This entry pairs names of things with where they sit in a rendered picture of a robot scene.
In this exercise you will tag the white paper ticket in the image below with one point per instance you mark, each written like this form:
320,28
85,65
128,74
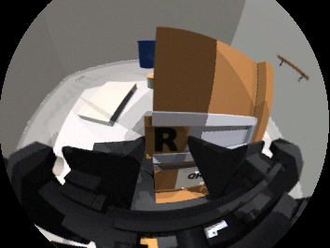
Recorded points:
188,178

